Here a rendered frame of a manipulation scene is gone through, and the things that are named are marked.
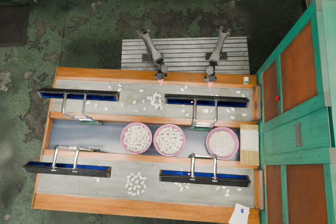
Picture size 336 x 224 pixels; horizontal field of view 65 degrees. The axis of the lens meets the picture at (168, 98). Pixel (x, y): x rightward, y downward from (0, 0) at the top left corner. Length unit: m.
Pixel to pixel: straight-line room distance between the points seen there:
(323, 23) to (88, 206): 2.03
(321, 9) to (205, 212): 1.59
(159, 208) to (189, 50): 1.42
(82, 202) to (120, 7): 2.41
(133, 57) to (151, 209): 1.35
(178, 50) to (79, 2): 1.79
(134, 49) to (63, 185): 1.35
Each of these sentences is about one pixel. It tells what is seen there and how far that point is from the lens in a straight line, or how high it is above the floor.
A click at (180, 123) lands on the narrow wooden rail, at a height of 0.76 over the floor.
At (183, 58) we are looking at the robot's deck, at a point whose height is 0.67.
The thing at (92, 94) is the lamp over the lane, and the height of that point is 1.11.
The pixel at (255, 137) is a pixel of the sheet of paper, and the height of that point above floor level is 0.78.
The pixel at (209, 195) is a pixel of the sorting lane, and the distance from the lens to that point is 2.26.
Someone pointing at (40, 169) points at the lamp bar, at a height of 1.10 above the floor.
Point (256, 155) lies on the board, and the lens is 2.29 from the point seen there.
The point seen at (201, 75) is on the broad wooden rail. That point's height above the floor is 0.76.
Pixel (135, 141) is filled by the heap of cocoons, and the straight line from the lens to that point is 2.28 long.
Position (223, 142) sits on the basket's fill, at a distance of 2.28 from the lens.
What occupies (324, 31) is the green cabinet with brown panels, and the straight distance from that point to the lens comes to 1.53.
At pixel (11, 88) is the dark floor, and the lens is 3.73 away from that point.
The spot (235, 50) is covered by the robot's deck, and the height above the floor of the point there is 0.67.
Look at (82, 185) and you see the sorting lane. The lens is 2.38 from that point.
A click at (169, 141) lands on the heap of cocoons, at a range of 2.25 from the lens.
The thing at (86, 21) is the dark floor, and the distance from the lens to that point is 3.69.
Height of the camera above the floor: 2.98
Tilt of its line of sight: 75 degrees down
